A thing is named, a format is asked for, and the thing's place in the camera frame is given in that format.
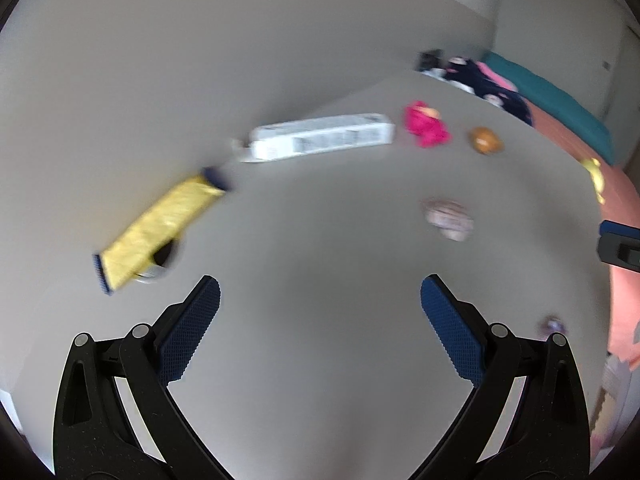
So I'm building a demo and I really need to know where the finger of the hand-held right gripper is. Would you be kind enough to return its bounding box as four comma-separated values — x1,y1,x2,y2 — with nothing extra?
597,220,640,273

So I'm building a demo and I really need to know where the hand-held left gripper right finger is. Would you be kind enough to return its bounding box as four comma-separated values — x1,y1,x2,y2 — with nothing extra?
410,274,592,480

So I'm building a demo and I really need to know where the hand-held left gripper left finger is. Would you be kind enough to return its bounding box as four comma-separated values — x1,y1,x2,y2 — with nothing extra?
52,275,236,480

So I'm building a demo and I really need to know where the pink blanket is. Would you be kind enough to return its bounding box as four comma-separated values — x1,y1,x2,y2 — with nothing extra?
475,60,640,461

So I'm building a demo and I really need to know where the dark round lid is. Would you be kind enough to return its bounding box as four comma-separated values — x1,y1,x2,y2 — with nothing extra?
135,240,186,283

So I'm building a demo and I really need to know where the yellow toy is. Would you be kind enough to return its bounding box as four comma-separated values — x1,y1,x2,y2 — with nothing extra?
580,157,607,205

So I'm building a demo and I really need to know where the yellow packet with blue ends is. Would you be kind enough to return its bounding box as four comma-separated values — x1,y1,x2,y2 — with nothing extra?
92,167,233,297

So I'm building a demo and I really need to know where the beige plaid fabric bow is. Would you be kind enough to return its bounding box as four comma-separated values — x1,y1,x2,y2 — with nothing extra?
424,199,475,242

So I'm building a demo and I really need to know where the teal pillow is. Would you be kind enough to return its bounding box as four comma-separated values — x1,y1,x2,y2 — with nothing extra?
480,51,616,166

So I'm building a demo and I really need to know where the small brown toy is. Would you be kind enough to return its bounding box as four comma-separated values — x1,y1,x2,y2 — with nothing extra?
468,126,504,156

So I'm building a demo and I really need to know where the magenta cloth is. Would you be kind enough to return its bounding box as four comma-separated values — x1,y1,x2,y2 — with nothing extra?
404,101,452,149

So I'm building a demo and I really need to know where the white power strip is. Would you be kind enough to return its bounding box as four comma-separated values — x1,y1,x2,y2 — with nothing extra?
232,112,396,163

